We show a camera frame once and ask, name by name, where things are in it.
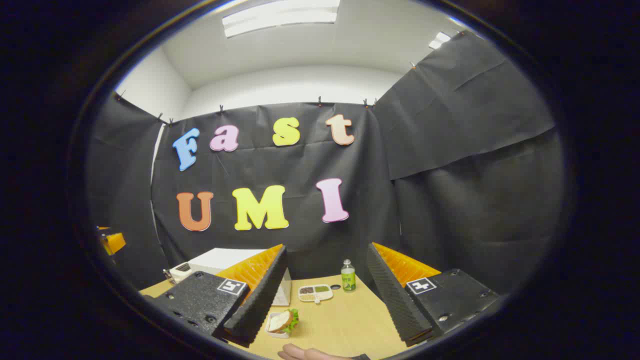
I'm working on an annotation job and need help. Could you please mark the green drink bottle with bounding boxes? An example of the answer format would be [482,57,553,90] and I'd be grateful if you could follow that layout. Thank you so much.
[341,259,357,293]

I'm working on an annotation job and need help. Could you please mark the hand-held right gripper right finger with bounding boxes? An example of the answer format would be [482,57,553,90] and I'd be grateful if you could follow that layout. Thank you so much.
[366,242,501,348]

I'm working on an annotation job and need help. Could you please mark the black backdrop cloth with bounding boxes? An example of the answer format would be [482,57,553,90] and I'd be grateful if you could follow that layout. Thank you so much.
[85,30,566,296]

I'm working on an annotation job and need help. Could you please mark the white rectangular dish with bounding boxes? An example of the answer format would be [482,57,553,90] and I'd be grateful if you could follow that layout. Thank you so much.
[265,312,296,339]

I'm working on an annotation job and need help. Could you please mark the white microwave oven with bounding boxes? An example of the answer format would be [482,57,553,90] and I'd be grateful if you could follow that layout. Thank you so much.
[187,248,292,307]

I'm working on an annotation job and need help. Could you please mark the sandwich with lettuce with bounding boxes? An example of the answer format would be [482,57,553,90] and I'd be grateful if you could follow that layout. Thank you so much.
[268,308,300,334]

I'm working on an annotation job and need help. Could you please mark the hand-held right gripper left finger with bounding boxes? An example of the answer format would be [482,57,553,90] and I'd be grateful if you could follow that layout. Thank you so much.
[142,244,289,348]

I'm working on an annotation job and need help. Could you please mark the white toaster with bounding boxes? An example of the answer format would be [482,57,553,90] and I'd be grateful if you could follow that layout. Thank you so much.
[169,262,193,285]

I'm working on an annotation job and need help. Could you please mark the white divided snack plate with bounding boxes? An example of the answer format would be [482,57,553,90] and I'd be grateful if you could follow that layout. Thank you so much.
[298,284,334,304]

